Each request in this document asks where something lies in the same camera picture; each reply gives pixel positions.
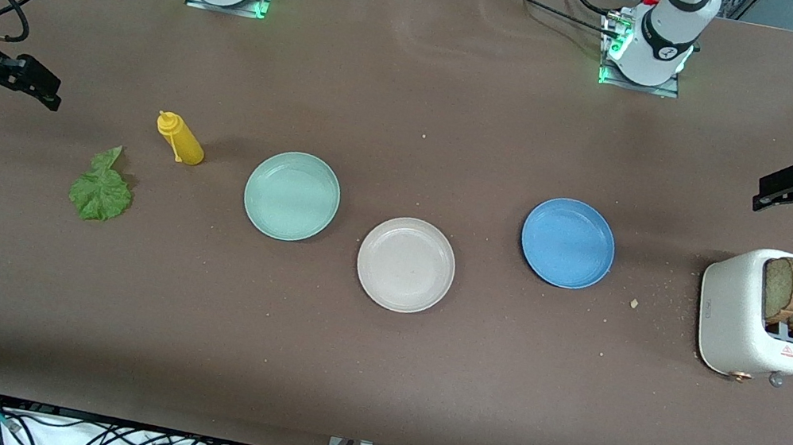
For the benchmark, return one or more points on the green lettuce leaf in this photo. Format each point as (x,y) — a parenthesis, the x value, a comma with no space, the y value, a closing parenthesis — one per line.
(102,193)

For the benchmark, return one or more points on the yellow mustard squeeze bottle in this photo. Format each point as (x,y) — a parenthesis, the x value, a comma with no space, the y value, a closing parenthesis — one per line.
(185,145)

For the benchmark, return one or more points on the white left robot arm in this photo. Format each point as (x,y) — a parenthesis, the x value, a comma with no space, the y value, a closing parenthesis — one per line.
(665,38)

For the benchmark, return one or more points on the blue plate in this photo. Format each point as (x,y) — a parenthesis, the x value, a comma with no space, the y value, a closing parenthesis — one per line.
(568,243)

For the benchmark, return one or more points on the mint green plate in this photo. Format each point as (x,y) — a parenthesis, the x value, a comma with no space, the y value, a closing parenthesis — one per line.
(292,197)

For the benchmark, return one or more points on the beige plate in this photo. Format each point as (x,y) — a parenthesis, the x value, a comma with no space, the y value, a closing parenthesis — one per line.
(405,264)

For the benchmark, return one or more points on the white toaster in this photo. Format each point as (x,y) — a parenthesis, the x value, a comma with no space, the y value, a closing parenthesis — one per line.
(732,311)

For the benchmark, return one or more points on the grey toaster lever knob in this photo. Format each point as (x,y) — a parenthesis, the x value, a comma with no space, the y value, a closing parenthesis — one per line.
(775,380)

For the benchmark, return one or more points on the copper toaster dial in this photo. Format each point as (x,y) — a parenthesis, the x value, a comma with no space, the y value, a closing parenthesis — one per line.
(741,377)

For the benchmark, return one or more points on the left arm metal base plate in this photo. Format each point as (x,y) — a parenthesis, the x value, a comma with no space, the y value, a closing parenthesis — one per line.
(668,93)

